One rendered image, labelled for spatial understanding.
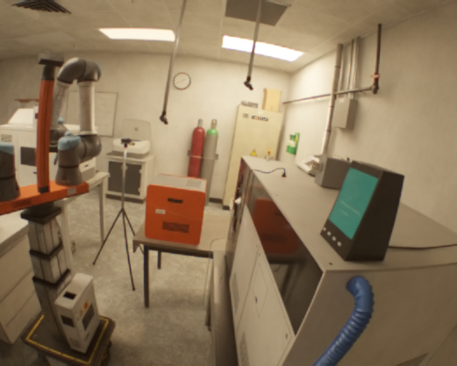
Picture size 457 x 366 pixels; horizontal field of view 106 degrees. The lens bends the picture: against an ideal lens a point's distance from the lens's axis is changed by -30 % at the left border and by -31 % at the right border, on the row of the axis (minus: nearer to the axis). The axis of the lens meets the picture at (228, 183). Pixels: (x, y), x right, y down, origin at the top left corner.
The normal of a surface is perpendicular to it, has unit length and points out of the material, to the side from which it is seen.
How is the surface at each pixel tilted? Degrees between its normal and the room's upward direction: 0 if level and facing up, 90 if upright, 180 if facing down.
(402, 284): 90
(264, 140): 90
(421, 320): 90
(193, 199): 90
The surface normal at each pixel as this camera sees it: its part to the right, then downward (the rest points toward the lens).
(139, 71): 0.06, 0.25
